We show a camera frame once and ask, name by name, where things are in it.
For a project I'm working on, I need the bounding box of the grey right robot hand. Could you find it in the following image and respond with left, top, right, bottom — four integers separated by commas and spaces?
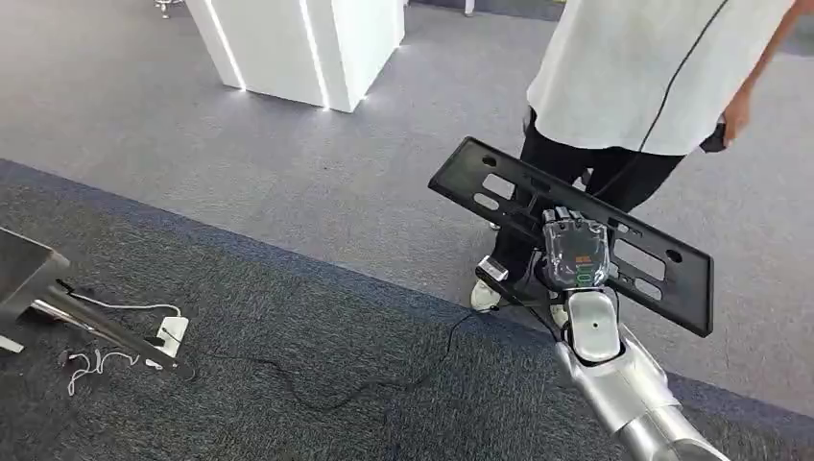
537, 206, 613, 294

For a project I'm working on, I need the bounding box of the black plastic plate frame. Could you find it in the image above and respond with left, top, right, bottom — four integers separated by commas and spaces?
427, 135, 715, 338

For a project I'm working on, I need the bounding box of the black handheld device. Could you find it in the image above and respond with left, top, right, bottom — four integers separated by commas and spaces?
699, 123, 728, 155

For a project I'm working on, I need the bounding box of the person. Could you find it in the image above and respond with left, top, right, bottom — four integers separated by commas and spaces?
470, 0, 814, 314

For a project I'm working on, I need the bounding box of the person's hand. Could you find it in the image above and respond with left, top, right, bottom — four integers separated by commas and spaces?
723, 83, 755, 145

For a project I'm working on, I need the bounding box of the white lit pillar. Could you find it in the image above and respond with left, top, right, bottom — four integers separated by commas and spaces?
185, 0, 407, 114

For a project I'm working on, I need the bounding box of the white power adapter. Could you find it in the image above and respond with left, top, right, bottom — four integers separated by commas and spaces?
146, 316, 191, 371

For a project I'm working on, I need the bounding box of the grey metal stand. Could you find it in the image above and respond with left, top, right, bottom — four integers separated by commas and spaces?
0, 228, 195, 379

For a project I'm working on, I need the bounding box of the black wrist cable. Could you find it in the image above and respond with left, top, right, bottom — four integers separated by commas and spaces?
494, 286, 564, 342

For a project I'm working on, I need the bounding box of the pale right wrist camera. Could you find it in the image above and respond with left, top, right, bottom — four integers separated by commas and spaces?
475, 255, 549, 308

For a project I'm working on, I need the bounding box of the thin black cord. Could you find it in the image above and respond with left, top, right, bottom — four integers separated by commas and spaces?
587, 0, 732, 199

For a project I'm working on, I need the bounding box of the black floor cable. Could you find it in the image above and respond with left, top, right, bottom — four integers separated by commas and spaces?
159, 310, 488, 412

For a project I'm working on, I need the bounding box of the white cable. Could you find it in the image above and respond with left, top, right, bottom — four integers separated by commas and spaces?
65, 348, 142, 397
66, 291, 183, 320

